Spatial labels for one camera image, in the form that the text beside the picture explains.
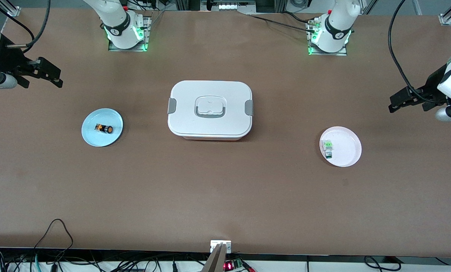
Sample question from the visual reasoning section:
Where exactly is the white lidded lunch box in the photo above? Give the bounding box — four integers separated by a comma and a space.
167, 80, 254, 141

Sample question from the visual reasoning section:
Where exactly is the pink round plate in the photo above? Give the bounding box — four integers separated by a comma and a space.
320, 126, 362, 168

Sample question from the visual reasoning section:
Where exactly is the light blue round plate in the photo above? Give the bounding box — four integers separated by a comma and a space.
81, 108, 124, 147

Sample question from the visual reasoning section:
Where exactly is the red display module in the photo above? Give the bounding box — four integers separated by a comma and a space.
224, 259, 245, 271

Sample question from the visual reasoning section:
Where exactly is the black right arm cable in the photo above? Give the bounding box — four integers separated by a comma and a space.
0, 0, 51, 53

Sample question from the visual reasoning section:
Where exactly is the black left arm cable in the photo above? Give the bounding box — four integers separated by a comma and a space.
388, 0, 437, 105

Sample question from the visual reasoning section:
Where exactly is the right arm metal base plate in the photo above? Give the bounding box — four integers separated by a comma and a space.
108, 15, 152, 52

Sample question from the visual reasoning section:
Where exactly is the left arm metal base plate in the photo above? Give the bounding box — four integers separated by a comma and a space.
307, 17, 349, 56

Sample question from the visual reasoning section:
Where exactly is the black cable by arm base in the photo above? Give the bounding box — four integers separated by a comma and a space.
246, 11, 317, 32

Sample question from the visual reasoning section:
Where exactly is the thin black looped cable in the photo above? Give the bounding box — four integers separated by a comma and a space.
34, 218, 74, 261

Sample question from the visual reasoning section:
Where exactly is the black coiled cable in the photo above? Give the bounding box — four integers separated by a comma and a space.
363, 256, 400, 272

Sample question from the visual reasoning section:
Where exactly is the silver camera post foot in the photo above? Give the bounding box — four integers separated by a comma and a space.
210, 240, 232, 253

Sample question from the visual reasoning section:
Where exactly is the aluminium camera post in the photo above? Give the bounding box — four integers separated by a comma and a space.
202, 244, 228, 272

